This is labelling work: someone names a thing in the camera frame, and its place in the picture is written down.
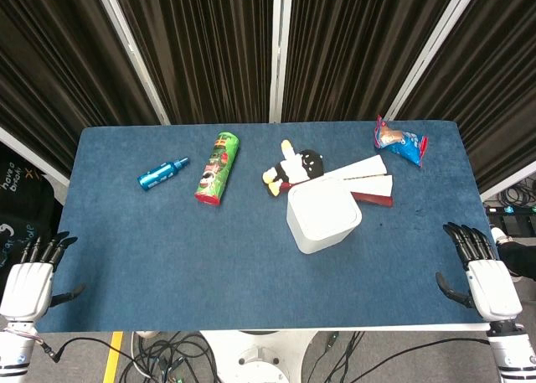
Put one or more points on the white red folded box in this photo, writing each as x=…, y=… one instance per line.
x=368, y=177

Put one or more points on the blue red snack bag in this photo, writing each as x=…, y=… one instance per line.
x=400, y=141

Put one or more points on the blue spray bottle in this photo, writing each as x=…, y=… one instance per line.
x=161, y=174

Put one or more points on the black folding screen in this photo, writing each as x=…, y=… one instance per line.
x=201, y=48

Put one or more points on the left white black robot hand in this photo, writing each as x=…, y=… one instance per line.
x=27, y=283

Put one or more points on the black white plush toy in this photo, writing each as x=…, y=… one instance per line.
x=293, y=167

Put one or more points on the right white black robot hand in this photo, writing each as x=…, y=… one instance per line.
x=492, y=285

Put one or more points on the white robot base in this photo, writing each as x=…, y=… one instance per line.
x=256, y=358

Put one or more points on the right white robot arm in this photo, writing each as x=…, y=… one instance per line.
x=509, y=351

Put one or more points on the green chips can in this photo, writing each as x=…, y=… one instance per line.
x=218, y=168

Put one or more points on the black printed bag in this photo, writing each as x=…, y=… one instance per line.
x=21, y=198

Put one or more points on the blue table mat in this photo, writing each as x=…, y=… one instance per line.
x=209, y=253

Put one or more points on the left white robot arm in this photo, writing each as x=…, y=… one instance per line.
x=14, y=349

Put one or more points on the white square container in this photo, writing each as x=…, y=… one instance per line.
x=320, y=215

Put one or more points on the yellow floor tape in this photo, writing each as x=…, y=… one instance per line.
x=112, y=357

